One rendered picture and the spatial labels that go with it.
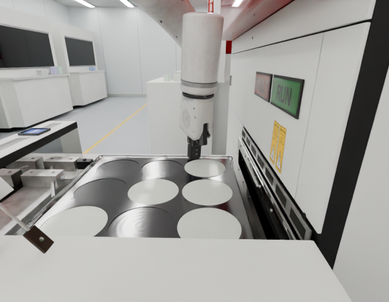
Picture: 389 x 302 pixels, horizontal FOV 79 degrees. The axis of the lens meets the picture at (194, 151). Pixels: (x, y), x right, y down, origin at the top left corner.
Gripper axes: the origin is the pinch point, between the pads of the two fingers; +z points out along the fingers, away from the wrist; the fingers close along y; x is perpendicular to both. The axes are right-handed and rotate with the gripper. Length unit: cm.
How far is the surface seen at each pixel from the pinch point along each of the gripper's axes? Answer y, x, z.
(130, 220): 19.0, -21.0, -0.3
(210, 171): 9.0, -0.1, 1.0
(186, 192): 15.1, -9.1, 0.2
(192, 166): 4.6, -2.5, 1.5
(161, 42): -747, 248, 24
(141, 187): 9.3, -16.7, 1.0
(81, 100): -613, -15, 160
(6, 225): 8.5, -40.0, 3.0
